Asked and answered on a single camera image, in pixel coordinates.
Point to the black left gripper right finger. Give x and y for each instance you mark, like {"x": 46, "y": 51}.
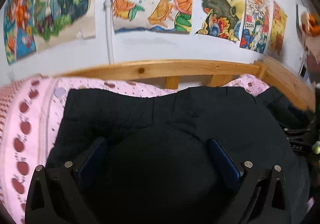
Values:
{"x": 245, "y": 193}

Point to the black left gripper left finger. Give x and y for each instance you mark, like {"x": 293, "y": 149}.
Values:
{"x": 53, "y": 195}

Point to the black large garment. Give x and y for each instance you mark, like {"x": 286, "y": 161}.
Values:
{"x": 154, "y": 165}

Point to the pink checkered apple bedsheet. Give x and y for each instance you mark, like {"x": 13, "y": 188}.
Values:
{"x": 31, "y": 113}

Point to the orange grey bagged bedding bundle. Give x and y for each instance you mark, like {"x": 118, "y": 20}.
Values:
{"x": 308, "y": 25}

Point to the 2024 colourful drawing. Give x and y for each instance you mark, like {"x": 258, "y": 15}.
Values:
{"x": 256, "y": 25}

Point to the landscape field drawing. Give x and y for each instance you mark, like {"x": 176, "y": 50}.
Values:
{"x": 220, "y": 6}

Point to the red-haired girl drawing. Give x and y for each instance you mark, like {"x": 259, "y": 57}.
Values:
{"x": 18, "y": 29}

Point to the blonde child drawing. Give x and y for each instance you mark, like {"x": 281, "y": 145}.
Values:
{"x": 61, "y": 21}

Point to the wooden bed frame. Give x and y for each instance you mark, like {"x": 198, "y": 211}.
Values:
{"x": 220, "y": 72}

